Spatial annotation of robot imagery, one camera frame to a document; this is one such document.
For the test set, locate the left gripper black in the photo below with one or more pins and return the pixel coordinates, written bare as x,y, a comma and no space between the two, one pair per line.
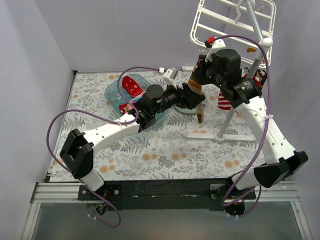
185,94

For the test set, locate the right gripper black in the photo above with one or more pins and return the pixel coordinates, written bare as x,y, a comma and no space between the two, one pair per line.
202,72

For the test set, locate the beige brown striped sock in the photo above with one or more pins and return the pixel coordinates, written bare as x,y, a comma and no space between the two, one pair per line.
197,88

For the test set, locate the red snowflake sock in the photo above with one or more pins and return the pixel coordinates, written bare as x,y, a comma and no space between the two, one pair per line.
132,87

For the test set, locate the pink sock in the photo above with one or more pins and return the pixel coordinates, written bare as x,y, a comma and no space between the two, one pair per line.
134,100

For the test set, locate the red sock white pattern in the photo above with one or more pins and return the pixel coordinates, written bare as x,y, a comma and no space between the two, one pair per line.
123,108

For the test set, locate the red white striped sock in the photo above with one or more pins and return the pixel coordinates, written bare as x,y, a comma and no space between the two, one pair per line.
223,103

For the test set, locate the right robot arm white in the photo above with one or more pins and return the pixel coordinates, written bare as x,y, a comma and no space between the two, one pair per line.
245,96

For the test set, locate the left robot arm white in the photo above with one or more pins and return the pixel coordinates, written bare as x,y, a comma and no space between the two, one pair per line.
79,148

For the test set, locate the white clip hanger rack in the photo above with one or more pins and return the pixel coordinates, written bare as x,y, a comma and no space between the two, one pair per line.
230,17

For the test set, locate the light green plate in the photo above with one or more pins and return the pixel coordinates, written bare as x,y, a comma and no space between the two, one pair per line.
189,111

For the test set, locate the yellow sock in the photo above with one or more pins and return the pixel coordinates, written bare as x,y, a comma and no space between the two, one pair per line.
250,50

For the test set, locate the metal drying stand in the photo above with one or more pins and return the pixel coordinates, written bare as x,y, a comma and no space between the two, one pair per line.
263,46

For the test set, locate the floral tablecloth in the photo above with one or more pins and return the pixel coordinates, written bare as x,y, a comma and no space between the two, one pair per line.
161,151

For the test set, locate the teal plastic basin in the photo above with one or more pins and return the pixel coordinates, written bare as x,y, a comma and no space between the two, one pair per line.
115,99

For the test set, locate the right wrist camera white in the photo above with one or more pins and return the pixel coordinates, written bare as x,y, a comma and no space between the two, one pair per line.
213,46

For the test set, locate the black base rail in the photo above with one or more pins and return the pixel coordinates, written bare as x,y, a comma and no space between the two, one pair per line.
165,194

